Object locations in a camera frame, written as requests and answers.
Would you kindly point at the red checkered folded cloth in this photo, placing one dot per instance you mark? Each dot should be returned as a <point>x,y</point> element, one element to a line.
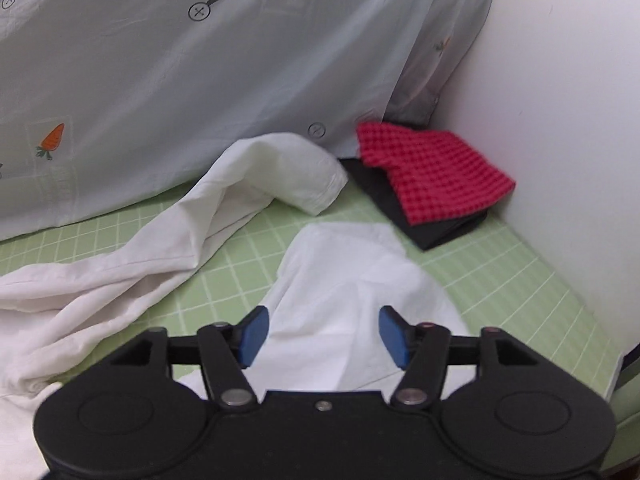
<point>435,180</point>

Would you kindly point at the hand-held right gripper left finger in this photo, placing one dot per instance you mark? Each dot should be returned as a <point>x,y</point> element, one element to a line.
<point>253,332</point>

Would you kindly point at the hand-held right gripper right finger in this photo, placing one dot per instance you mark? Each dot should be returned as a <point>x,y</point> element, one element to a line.
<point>393,331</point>

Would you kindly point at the black folded cloth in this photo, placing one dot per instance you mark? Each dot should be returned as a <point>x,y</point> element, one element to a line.
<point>430,232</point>

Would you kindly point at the white shirt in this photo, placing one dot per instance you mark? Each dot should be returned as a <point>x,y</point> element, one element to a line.
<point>125,280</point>

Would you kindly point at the light blue carrot-print quilt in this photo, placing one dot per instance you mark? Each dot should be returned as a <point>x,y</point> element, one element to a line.
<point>210,75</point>

